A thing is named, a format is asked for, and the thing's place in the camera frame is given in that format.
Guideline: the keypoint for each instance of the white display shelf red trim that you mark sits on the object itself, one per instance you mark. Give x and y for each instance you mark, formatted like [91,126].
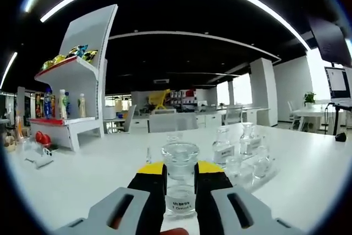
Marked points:
[82,39]

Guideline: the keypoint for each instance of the potted green plant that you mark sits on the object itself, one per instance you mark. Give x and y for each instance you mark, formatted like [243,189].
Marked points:
[309,98]

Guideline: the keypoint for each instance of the white box appliance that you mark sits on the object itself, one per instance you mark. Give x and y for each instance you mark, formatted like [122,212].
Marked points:
[110,113]

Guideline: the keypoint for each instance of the clear glass reagent bottle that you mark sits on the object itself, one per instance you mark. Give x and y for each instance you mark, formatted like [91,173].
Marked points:
[221,138]
[180,163]
[247,141]
[173,137]
[233,166]

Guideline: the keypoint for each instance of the white green drink bottle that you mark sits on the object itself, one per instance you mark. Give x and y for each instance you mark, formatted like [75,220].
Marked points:
[63,105]

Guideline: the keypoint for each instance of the small computer monitor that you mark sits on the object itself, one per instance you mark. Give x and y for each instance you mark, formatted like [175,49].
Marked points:
[338,81]

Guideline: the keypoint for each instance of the cream white drink bottle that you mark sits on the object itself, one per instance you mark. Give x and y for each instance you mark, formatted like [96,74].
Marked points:
[82,107]

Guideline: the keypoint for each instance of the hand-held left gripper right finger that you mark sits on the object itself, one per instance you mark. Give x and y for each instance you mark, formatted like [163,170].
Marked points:
[217,203]

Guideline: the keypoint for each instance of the orange printed package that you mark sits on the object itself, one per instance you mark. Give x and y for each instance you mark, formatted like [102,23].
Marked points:
[39,105]

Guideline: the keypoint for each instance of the white office chair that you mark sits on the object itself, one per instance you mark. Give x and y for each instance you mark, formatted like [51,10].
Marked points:
[233,115]

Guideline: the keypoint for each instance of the dark hanging monitor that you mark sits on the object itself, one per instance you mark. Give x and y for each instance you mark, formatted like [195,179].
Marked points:
[332,42]

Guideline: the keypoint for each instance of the person's left hand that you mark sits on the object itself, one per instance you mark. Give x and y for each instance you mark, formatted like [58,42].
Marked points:
[174,231]

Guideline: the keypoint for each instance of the ceiling air vent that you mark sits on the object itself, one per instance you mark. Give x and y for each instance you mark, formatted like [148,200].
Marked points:
[161,81]

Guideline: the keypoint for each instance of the red round object pair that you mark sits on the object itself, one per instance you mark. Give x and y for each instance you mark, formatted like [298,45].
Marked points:
[42,137]

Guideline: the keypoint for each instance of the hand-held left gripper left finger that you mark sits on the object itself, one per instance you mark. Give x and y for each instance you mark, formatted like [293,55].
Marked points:
[140,202]

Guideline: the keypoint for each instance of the background storage rack with boxes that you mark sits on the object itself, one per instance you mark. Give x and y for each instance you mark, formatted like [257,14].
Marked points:
[182,96]

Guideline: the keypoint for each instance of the straight ceiling light strip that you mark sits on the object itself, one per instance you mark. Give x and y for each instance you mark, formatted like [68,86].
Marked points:
[9,67]

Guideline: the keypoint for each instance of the black small device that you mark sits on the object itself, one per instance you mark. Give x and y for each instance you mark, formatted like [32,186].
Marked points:
[341,137]

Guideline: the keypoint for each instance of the white desk with drawers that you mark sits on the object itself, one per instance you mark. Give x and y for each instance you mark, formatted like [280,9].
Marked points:
[255,116]

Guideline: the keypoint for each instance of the clear acrylic reagent rack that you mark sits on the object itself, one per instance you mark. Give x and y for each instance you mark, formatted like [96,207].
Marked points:
[225,154]

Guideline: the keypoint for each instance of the pile of colourful snack packets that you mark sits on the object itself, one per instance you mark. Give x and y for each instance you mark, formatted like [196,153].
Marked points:
[79,52]

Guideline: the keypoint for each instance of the white side table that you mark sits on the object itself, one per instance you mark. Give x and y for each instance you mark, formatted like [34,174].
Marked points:
[310,112]

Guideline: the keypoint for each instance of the yellow metal frame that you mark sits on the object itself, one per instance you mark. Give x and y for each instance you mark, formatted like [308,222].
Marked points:
[165,93]

